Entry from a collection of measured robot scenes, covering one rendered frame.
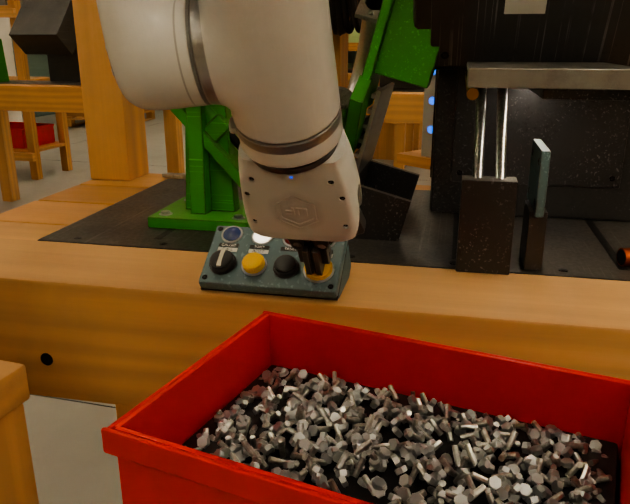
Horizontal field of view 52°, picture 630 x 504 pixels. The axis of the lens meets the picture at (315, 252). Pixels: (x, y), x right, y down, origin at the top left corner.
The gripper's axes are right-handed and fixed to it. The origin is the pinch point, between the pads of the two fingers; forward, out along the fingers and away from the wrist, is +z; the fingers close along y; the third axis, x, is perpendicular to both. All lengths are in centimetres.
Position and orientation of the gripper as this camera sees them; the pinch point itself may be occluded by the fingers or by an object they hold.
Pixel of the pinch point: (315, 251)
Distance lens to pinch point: 64.9
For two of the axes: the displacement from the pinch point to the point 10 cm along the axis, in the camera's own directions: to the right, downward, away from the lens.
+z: 1.2, 6.1, 7.9
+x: 1.7, -7.9, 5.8
